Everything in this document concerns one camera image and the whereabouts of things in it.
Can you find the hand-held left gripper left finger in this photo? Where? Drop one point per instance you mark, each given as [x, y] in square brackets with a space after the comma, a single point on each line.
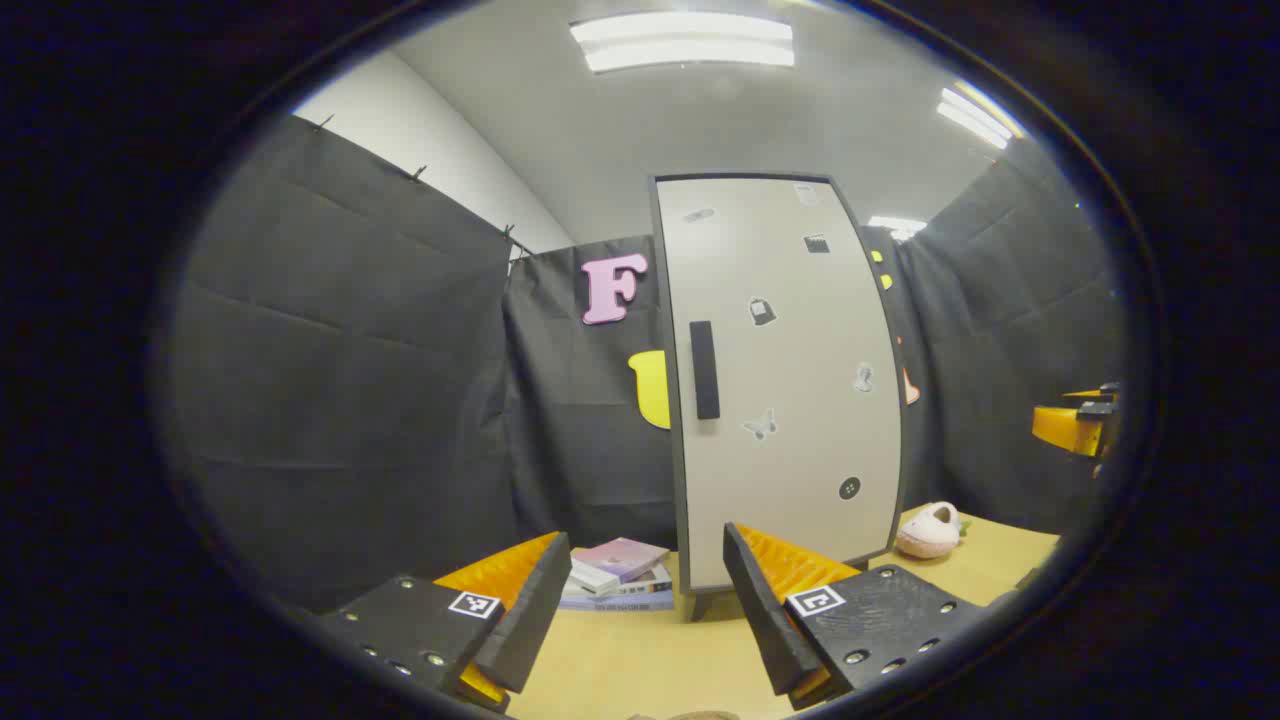
[530, 620]

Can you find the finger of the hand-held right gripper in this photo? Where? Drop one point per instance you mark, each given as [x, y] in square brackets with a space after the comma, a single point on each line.
[1065, 428]
[1095, 402]

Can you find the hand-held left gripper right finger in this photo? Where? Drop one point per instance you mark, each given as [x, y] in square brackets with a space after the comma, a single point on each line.
[765, 620]

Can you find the dark grey cabinet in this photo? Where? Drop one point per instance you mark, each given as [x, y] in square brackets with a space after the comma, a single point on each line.
[698, 604]

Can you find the grey cabinet door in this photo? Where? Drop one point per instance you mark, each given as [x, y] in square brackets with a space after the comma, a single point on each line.
[800, 330]

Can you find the white book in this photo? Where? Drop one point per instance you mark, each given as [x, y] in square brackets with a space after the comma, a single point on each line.
[592, 578]

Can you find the pink plush toy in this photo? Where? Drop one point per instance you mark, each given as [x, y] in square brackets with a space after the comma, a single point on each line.
[928, 532]

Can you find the ceiling light panel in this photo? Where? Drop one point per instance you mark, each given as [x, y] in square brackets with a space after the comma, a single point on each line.
[685, 40]
[895, 226]
[978, 115]

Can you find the black backdrop cloth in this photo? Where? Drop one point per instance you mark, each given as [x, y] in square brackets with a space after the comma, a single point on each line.
[350, 400]

